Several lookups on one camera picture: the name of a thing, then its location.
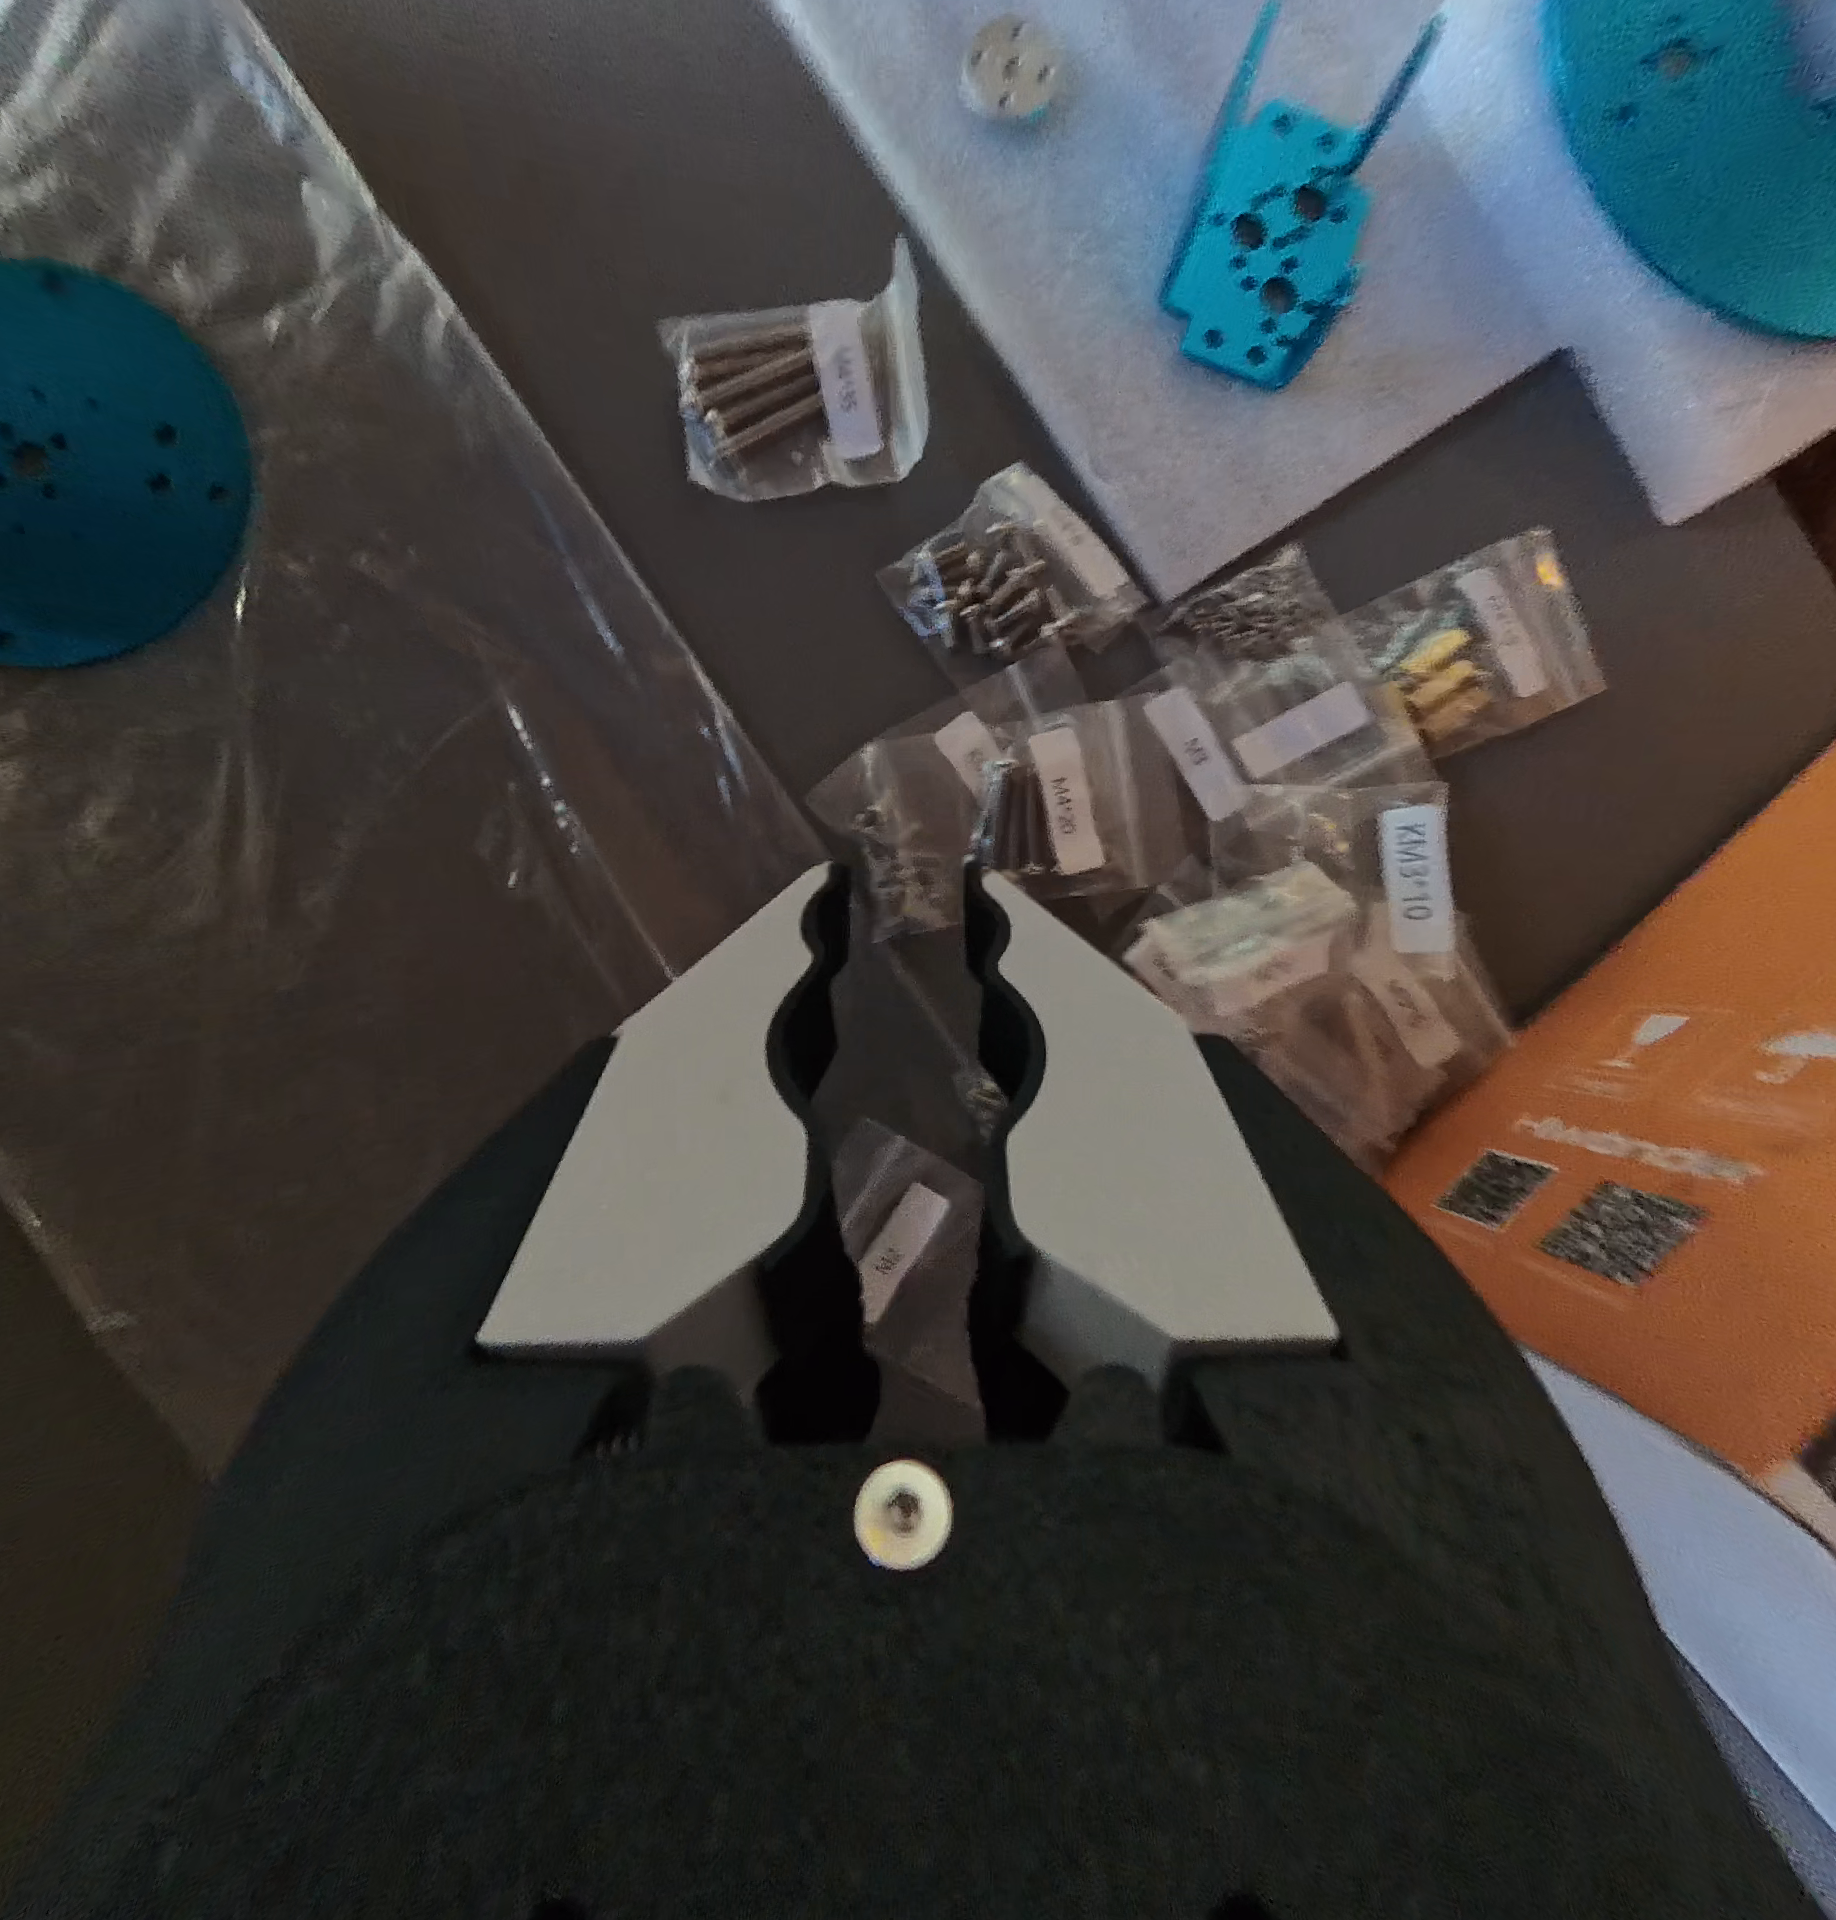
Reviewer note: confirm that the blue long-eared bracket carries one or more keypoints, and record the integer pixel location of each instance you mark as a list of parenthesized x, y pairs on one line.
[(1211, 338)]

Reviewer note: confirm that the blue round perforated plate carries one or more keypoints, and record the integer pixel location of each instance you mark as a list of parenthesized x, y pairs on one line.
[(107, 570)]

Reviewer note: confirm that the pile of small screw bags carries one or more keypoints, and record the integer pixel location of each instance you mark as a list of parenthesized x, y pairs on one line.
[(1308, 901)]

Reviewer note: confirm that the large clear plastic bag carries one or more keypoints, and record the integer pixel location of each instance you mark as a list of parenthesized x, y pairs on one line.
[(407, 675)]

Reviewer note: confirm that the orange and white cardboard box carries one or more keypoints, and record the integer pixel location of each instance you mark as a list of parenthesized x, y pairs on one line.
[(1682, 1020)]

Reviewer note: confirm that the white foam sheet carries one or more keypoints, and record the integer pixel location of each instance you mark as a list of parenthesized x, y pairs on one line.
[(1037, 300)]

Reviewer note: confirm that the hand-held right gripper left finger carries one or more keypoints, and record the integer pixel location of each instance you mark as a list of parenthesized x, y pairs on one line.
[(663, 1200)]

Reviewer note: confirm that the small labelled clear bag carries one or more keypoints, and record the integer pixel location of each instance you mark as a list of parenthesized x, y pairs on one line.
[(897, 1223)]

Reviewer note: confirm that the bag of long screws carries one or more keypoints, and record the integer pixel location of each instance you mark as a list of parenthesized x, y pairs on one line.
[(752, 390)]

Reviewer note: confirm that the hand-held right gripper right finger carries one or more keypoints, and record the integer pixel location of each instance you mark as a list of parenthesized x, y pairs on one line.
[(1172, 1200)]

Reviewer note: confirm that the small silver round hub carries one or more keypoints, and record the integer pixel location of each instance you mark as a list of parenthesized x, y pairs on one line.
[(986, 83)]

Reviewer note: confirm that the grey desk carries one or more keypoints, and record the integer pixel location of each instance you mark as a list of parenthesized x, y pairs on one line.
[(558, 180)]

